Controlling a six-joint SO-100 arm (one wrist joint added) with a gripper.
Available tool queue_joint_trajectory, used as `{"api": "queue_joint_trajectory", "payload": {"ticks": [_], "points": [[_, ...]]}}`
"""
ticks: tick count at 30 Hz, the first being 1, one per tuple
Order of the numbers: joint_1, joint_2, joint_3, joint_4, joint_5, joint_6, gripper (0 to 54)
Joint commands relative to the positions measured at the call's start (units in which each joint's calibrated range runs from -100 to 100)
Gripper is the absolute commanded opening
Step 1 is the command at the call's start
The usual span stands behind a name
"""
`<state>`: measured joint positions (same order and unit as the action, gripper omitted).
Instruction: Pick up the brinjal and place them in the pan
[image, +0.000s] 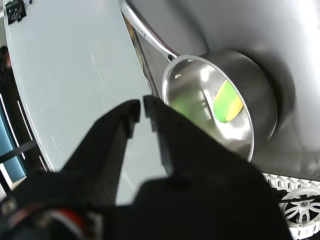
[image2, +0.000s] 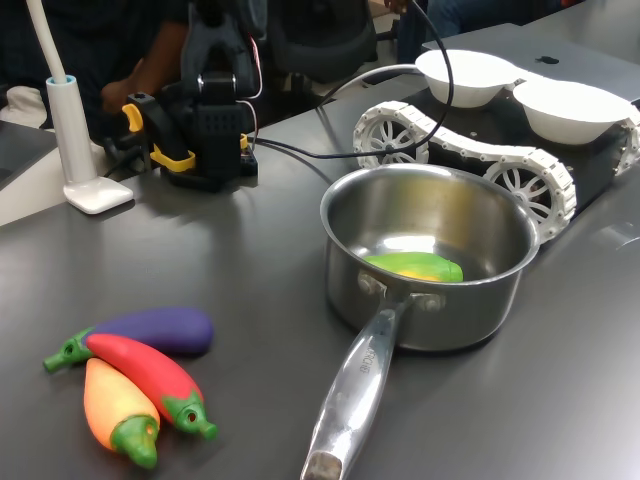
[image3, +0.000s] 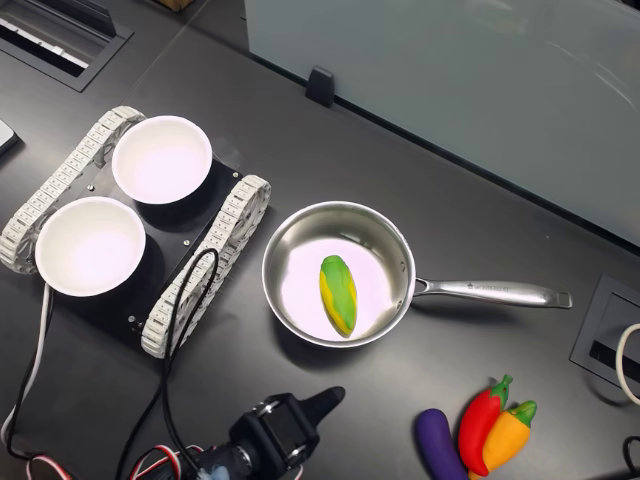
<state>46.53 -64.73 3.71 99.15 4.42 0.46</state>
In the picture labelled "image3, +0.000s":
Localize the purple toy aubergine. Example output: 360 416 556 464
414 408 471 480

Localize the yellow green toy corn cob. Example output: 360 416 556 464
319 254 359 339

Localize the red toy chilli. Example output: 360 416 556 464
457 373 515 477

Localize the orange toy carrot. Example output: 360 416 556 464
469 399 539 479

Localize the small white-tracked vehicle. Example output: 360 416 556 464
0 104 273 360

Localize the white bowl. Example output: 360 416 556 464
34 195 148 299
110 114 214 205

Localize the black partition clip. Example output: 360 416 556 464
305 65 335 109

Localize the frosted glass partition panel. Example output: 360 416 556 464
243 0 640 251

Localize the silver laptop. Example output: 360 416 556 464
0 118 21 156

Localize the steel pan with long handle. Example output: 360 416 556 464
261 200 574 350

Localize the white vehicle cable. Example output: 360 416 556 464
0 284 54 460

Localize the thin black cable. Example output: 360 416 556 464
4 299 49 459
622 435 640 474

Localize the black table cable box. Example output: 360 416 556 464
0 0 135 94
569 273 640 391

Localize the white cable loop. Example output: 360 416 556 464
614 322 640 406

